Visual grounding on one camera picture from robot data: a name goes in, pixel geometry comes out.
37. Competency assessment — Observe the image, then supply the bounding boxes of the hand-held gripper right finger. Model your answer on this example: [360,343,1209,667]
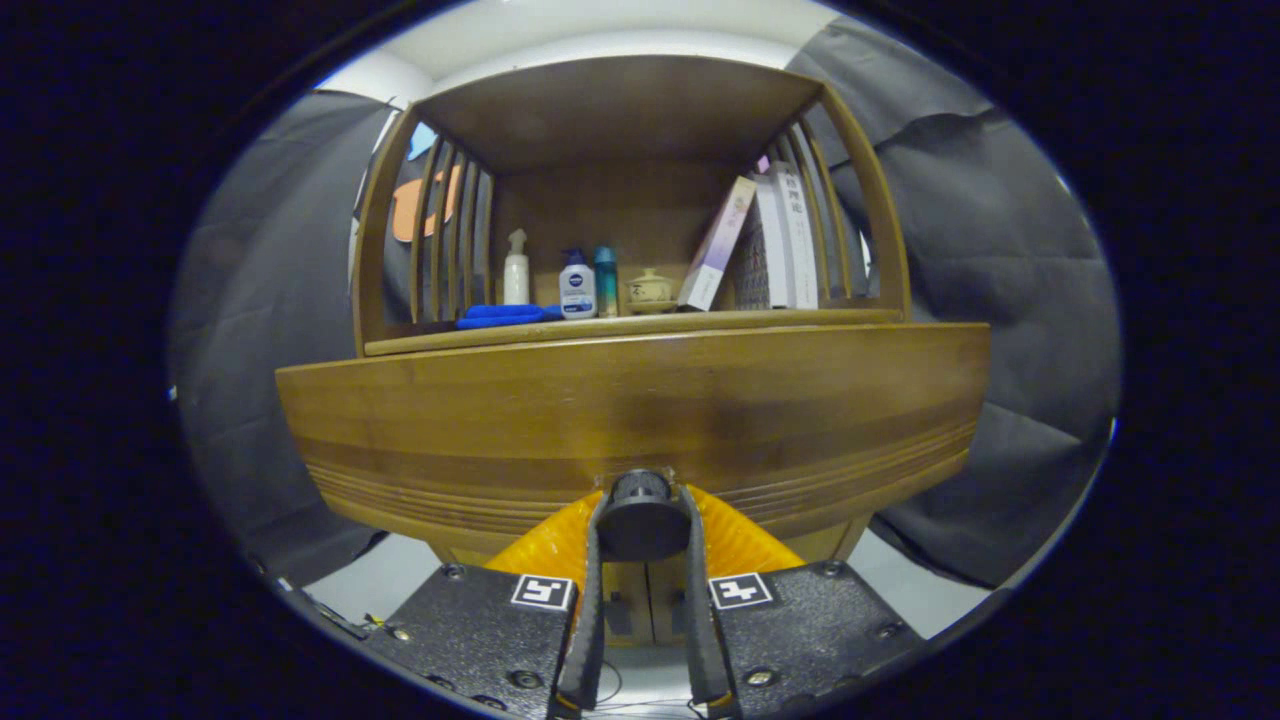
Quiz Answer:
[680,485,926,719]

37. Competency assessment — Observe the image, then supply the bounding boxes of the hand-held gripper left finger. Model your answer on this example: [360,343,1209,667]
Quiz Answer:
[355,488,611,720]

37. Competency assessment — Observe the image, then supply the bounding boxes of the black drawer knob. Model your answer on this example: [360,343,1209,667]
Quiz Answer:
[596,468,691,563]

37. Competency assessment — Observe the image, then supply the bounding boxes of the wooden drawer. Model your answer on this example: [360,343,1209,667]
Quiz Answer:
[275,320,993,571]

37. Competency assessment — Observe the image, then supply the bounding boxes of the wooden cabinet door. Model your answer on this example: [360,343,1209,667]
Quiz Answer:
[603,562,648,646]
[650,562,691,641]

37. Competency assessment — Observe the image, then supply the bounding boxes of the wooden countertop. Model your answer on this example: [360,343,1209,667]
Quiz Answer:
[365,308,906,356]

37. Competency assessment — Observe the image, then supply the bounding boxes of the wooden cabinet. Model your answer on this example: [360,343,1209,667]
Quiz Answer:
[350,55,913,649]

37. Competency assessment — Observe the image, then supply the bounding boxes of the blue cloth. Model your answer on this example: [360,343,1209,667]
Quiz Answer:
[456,304,564,330]

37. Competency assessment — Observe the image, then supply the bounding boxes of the white bottle with blue cap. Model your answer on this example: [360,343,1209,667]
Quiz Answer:
[559,247,598,320]

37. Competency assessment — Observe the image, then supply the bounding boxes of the beige ceramic teapot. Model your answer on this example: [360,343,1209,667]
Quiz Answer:
[627,267,676,315]

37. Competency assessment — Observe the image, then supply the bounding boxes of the teal bottle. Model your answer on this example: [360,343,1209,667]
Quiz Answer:
[595,245,620,319]

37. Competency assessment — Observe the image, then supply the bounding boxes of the white spray bottle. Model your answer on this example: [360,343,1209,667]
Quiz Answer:
[503,228,531,306]

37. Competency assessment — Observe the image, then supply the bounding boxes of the patterned cover book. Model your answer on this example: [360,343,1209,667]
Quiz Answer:
[735,180,791,311]

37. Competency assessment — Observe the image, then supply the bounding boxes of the purple and white book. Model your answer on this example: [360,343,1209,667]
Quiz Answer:
[677,176,758,312]

